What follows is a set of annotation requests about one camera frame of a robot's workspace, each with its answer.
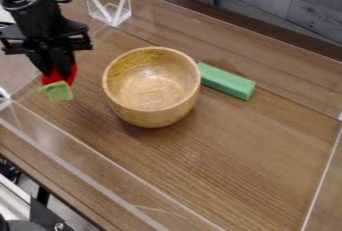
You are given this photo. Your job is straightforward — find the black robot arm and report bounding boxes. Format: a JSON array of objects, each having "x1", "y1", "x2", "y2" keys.
[{"x1": 0, "y1": 0, "x2": 92, "y2": 86}]

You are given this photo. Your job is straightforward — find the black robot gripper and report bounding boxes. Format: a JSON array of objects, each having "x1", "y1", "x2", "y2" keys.
[{"x1": 0, "y1": 0, "x2": 92, "y2": 85}]

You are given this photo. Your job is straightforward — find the red felt strawberry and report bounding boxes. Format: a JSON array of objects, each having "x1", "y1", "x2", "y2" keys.
[{"x1": 39, "y1": 63, "x2": 77, "y2": 102}]

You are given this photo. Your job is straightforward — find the green rectangular block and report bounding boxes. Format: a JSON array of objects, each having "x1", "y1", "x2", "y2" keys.
[{"x1": 198, "y1": 63, "x2": 256, "y2": 101}]

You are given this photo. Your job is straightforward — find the light wooden bowl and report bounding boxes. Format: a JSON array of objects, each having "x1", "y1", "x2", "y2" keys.
[{"x1": 101, "y1": 46, "x2": 200, "y2": 128}]

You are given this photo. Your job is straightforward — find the black clamp under table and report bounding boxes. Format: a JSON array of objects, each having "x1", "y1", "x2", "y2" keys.
[{"x1": 0, "y1": 201, "x2": 77, "y2": 231}]

